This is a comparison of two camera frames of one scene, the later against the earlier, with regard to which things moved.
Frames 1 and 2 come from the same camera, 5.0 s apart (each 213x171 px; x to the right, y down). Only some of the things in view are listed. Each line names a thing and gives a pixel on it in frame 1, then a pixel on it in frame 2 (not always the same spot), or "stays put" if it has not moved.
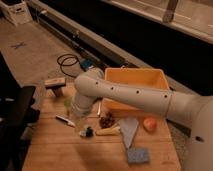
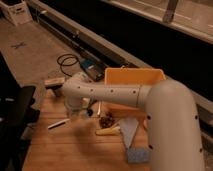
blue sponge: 138,155 stays put
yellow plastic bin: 135,76 stays put
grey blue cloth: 128,128 stays put
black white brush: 88,131 to 57,124
